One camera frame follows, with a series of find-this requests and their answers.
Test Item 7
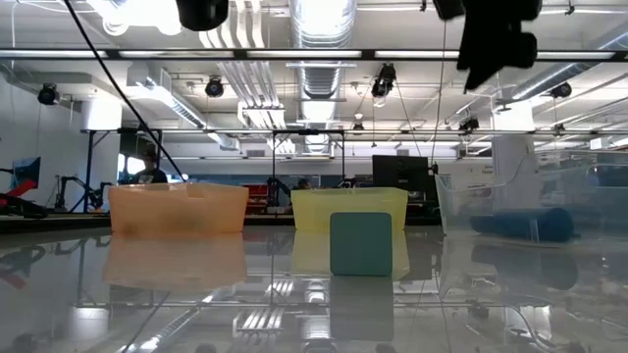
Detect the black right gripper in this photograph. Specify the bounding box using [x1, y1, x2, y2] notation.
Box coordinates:
[456, 0, 544, 94]

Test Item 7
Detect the blue cylinder block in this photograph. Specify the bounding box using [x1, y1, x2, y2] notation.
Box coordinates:
[469, 207, 576, 243]

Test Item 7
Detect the clear plastic bin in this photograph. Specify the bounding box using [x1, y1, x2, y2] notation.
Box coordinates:
[434, 148, 628, 244]

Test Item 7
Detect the large black monitor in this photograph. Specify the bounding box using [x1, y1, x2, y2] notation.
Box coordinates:
[371, 154, 431, 191]

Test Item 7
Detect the small teal cube block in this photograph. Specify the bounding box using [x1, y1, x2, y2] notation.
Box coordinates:
[329, 211, 394, 277]

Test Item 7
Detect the translucent yellow plastic bin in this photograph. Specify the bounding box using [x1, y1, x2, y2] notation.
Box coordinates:
[289, 186, 410, 234]

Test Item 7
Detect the translucent orange plastic bin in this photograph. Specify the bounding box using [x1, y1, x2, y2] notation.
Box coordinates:
[107, 181, 250, 236]

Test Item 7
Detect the red background object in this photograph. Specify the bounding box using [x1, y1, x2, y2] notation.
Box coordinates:
[0, 178, 39, 208]

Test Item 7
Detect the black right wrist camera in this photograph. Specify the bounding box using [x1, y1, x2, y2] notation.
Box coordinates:
[431, 0, 466, 22]

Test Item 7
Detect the black metal rig frame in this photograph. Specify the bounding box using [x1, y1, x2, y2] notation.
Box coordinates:
[0, 47, 628, 63]

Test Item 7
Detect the black background rig frame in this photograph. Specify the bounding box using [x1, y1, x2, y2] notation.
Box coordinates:
[271, 128, 346, 193]
[79, 127, 164, 215]

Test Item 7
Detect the thin black cable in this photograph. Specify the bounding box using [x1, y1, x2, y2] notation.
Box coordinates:
[62, 0, 186, 181]

